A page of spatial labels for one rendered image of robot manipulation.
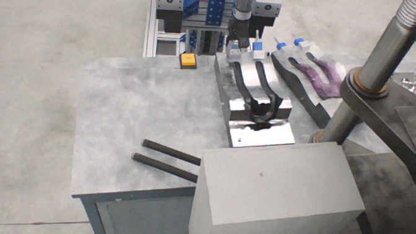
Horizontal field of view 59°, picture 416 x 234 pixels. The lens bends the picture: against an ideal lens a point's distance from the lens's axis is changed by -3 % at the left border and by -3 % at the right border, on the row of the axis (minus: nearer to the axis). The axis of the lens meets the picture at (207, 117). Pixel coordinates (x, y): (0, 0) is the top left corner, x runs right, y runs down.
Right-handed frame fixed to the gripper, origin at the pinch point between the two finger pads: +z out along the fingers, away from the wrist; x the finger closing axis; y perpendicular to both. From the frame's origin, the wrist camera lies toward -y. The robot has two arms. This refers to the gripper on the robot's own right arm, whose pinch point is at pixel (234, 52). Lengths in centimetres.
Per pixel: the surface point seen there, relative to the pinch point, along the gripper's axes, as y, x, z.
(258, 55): -3.3, -10.4, -1.5
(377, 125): -85, -5, -61
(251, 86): -19.5, -4.1, 1.8
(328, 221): -101, 8, -52
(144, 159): -50, 43, 7
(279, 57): 1.9, -23.8, 5.0
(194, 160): -54, 25, 2
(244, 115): -35.6, 2.0, 0.7
